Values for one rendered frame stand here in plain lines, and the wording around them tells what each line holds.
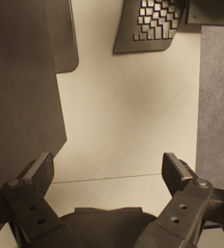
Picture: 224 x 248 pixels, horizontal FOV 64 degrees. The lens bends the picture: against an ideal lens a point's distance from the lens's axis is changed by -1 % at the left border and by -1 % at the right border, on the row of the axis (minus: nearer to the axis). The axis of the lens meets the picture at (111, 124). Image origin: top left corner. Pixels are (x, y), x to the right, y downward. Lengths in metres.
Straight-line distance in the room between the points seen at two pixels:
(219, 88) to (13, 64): 1.40
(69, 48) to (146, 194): 0.52
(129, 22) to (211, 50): 1.00
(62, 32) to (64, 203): 0.54
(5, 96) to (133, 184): 0.53
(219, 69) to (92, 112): 1.11
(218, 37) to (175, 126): 0.99
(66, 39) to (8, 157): 0.39
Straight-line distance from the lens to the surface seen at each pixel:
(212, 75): 1.47
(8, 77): 0.23
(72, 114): 0.56
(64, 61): 0.54
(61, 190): 0.68
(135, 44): 0.53
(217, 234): 1.92
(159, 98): 0.56
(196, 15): 0.54
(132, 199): 0.69
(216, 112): 1.54
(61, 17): 0.55
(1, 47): 0.23
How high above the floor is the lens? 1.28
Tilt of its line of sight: 73 degrees down
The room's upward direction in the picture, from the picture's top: 176 degrees clockwise
